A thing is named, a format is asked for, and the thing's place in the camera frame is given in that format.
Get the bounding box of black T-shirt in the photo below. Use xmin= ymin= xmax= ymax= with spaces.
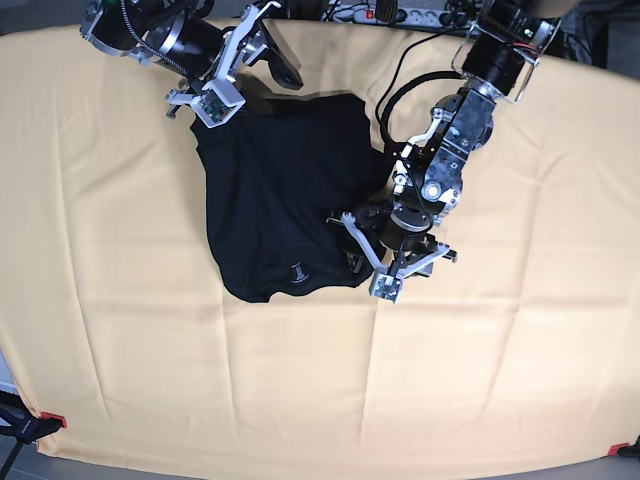
xmin=191 ymin=94 xmax=391 ymax=303

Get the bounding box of right red-tipped table clamp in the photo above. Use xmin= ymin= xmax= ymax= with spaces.
xmin=608 ymin=437 xmax=640 ymax=460

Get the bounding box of left red-tipped table clamp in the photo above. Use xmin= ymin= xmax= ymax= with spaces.
xmin=1 ymin=408 xmax=67 ymax=444

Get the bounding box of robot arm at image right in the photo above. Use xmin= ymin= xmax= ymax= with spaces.
xmin=332 ymin=1 xmax=576 ymax=289

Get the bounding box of red-tipped table clamp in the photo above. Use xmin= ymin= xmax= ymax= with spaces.
xmin=608 ymin=437 xmax=640 ymax=460
xmin=1 ymin=408 xmax=67 ymax=444

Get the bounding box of yellow table cloth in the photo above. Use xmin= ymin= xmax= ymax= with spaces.
xmin=1 ymin=26 xmax=639 ymax=479

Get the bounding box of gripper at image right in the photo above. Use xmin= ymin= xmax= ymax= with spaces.
xmin=326 ymin=202 xmax=438 ymax=275

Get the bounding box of white power strip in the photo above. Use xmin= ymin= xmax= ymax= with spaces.
xmin=331 ymin=3 xmax=475 ymax=31

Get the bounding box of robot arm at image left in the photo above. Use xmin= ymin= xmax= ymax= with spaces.
xmin=80 ymin=1 xmax=303 ymax=128

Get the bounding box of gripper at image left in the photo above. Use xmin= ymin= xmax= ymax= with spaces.
xmin=166 ymin=1 xmax=304 ymax=119

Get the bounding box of tangle of black cables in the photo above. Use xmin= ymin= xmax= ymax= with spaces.
xmin=439 ymin=0 xmax=481 ymax=32

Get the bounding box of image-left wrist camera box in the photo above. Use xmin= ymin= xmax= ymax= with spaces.
xmin=190 ymin=81 xmax=246 ymax=128

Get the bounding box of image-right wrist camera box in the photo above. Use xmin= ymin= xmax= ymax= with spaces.
xmin=369 ymin=271 xmax=403 ymax=303

